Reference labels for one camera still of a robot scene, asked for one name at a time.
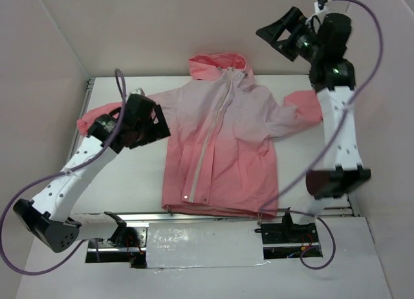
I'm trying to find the pink gradient hooded jacket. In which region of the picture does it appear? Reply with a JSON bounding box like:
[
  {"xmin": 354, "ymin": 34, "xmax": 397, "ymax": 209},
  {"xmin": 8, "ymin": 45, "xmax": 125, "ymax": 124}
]
[{"xmin": 76, "ymin": 52, "xmax": 324, "ymax": 219}]

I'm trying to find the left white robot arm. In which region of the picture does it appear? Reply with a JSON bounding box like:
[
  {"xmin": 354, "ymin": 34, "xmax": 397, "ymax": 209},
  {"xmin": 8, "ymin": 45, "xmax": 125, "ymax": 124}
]
[{"xmin": 13, "ymin": 94, "xmax": 170, "ymax": 253}]

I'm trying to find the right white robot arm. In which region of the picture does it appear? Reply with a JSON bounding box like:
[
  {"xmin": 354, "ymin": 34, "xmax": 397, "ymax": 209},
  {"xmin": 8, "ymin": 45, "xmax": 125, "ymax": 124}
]
[{"xmin": 256, "ymin": 6, "xmax": 371, "ymax": 216}]

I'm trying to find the white foil-taped panel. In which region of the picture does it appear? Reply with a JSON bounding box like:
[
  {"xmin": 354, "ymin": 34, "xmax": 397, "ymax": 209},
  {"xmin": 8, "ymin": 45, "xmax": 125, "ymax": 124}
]
[{"xmin": 146, "ymin": 221, "xmax": 266, "ymax": 269}]

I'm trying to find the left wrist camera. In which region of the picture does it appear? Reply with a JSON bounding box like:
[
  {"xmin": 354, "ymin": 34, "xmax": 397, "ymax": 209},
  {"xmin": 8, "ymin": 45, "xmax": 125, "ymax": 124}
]
[{"xmin": 130, "ymin": 88, "xmax": 145, "ymax": 96}]

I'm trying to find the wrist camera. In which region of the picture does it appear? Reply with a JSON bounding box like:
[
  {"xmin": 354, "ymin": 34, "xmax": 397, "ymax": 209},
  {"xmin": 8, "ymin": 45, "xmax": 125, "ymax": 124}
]
[
  {"xmin": 130, "ymin": 88, "xmax": 145, "ymax": 96},
  {"xmin": 312, "ymin": 0, "xmax": 333, "ymax": 21}
]

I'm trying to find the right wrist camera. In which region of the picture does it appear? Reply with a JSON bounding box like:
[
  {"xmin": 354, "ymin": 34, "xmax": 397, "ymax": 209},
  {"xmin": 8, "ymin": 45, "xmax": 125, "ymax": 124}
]
[{"xmin": 312, "ymin": 0, "xmax": 333, "ymax": 21}]

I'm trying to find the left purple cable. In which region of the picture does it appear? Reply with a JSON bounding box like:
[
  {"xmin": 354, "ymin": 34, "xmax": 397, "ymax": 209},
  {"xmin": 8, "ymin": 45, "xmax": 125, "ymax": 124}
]
[{"xmin": 0, "ymin": 69, "xmax": 130, "ymax": 276}]

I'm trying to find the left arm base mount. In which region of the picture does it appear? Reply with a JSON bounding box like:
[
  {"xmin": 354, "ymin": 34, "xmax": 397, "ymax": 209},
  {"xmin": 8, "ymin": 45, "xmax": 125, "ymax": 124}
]
[{"xmin": 85, "ymin": 212, "xmax": 147, "ymax": 269}]

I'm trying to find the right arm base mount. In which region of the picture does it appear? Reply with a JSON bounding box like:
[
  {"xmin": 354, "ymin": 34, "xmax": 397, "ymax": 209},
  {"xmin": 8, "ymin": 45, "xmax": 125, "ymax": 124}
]
[{"xmin": 254, "ymin": 212, "xmax": 321, "ymax": 260}]

